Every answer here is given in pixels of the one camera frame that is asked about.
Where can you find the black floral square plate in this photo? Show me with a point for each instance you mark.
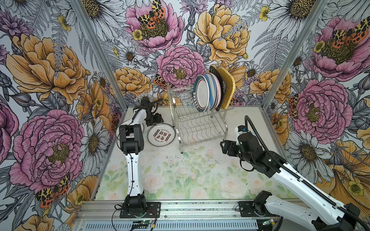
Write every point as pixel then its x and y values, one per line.
pixel 214 71

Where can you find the blue white striped plate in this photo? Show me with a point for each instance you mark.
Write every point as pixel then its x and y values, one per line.
pixel 213 91

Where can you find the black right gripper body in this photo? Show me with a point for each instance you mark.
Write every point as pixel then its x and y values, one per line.
pixel 230 147

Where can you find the chrome two-tier dish rack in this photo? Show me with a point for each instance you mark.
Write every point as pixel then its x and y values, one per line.
pixel 191 126

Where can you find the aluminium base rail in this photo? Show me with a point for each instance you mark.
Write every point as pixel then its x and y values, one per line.
pixel 177 215

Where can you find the pink round plate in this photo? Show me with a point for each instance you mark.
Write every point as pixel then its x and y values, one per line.
pixel 221 83

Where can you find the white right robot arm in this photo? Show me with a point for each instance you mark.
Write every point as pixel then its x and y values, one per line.
pixel 321 213

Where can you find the white plate orange sunburst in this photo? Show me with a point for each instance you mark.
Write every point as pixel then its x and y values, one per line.
pixel 217 91

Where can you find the white plate red characters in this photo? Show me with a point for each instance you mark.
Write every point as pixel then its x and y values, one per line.
pixel 161 135

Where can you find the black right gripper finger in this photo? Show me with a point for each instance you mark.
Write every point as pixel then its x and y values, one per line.
pixel 227 144
pixel 229 151

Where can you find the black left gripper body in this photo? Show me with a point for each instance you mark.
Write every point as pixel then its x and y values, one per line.
pixel 154 118

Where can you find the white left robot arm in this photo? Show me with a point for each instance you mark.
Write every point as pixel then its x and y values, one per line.
pixel 130 140

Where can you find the yellow woven square plate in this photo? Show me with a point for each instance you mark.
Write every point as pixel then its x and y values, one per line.
pixel 230 87

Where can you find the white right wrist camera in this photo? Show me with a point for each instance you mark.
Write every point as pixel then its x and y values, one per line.
pixel 239 131

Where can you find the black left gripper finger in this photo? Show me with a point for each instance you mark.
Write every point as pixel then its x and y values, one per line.
pixel 150 123
pixel 158 118

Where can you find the white plate green red band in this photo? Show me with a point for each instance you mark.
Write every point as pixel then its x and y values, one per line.
pixel 201 93

